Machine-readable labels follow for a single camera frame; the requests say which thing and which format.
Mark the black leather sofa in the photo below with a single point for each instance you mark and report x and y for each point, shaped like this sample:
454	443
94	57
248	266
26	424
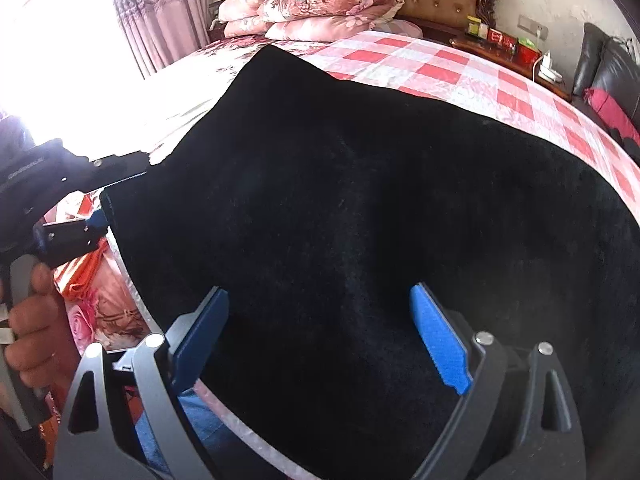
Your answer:
612	67

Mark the black clothes pile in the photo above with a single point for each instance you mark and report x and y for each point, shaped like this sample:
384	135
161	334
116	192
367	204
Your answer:
627	140

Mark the person's left hand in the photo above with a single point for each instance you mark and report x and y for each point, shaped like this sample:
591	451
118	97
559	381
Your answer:
42	340

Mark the red and green box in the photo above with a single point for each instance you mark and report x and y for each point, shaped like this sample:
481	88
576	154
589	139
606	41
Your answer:
528	51

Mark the pink patterned curtain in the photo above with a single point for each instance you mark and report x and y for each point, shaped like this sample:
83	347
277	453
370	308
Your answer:
155	10

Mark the pink checked bed sheet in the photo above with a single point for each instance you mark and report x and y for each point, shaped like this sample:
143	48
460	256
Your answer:
450	75

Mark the red cushion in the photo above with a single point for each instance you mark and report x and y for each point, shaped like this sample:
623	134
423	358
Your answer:
612	112

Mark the wall socket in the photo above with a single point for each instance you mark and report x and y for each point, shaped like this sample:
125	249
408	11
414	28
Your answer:
533	26

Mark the dark wooden nightstand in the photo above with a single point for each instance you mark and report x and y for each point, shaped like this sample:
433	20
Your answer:
500	62

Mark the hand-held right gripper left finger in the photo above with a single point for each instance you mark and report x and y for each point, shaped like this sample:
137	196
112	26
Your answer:
202	340

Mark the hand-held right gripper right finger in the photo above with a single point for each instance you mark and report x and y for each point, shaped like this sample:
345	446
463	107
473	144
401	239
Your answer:
440	340

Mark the black pants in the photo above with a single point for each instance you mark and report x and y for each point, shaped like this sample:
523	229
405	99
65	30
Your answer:
350	220

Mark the small pink pillow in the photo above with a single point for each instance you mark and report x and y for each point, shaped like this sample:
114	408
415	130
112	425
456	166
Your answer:
400	27

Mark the white charger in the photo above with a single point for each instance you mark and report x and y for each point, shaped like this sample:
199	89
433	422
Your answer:
547	67

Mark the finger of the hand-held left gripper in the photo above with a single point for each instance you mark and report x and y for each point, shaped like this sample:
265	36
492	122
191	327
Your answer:
120	167
70	237

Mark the red floral bed cover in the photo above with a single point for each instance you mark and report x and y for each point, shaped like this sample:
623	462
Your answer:
105	305

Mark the person's blue jeans leg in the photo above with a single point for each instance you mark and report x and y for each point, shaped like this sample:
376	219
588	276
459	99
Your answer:
192	425

